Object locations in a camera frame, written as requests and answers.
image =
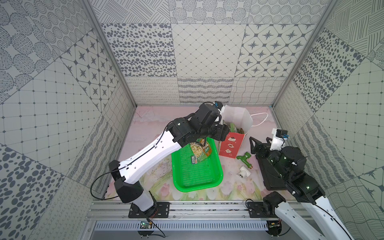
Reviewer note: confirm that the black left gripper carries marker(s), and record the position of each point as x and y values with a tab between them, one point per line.
223	132

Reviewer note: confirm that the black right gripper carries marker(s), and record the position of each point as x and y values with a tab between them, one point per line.
265	147

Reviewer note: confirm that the green yellow condiment packet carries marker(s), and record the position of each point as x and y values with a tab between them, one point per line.
201	150

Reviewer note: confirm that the white and red paper bag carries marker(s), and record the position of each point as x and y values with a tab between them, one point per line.
240	122

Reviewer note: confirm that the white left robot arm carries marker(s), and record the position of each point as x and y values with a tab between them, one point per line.
126	174

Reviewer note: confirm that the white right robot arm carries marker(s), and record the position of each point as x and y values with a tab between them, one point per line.
307	191

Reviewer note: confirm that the white pipe elbow fitting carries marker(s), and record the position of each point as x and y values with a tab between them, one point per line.
244	172

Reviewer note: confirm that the black plastic tool case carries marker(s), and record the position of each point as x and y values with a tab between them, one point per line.
271	179

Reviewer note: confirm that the green plastic faucet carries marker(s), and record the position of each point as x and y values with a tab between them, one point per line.
244	158

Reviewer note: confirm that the green plastic basket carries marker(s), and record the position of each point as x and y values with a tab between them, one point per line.
190	177

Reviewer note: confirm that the small green circuit board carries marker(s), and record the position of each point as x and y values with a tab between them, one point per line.
145	225

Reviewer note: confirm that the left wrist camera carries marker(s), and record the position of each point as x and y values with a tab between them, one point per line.
220	106

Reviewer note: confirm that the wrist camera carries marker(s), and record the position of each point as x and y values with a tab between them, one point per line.
220	106
278	140

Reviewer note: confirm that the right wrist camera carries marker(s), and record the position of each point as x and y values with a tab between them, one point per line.
278	140

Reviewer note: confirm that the aluminium mounting rail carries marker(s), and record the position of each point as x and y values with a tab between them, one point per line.
180	211

